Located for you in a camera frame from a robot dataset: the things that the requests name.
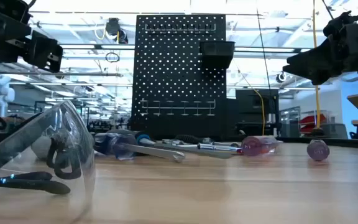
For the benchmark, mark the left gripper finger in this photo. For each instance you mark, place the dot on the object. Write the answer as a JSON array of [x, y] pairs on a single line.
[[42, 53]]

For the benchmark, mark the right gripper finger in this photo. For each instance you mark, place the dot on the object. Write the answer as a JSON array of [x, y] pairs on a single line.
[[322, 54], [315, 74]]

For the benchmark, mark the red screwdriver marked 3/16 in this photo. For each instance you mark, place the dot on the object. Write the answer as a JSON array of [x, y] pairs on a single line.
[[318, 150]]

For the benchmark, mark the red screwdriver marked 1/4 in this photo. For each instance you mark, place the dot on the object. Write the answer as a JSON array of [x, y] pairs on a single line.
[[256, 145]]

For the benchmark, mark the red storage bin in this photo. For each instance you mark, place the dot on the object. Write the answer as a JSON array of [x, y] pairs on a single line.
[[312, 119]]

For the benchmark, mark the black cabinet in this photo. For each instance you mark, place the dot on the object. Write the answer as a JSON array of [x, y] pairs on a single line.
[[253, 109]]

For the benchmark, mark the clear safety glasses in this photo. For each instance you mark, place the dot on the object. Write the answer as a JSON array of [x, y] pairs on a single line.
[[20, 137]]

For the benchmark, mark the black plastic bin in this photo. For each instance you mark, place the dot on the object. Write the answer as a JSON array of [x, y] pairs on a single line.
[[216, 54]]

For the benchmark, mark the black metal pegboard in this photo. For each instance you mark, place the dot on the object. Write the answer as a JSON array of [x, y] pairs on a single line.
[[166, 77]]

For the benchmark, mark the black aluminium table frame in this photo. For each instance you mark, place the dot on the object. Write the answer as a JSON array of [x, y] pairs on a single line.
[[346, 143]]

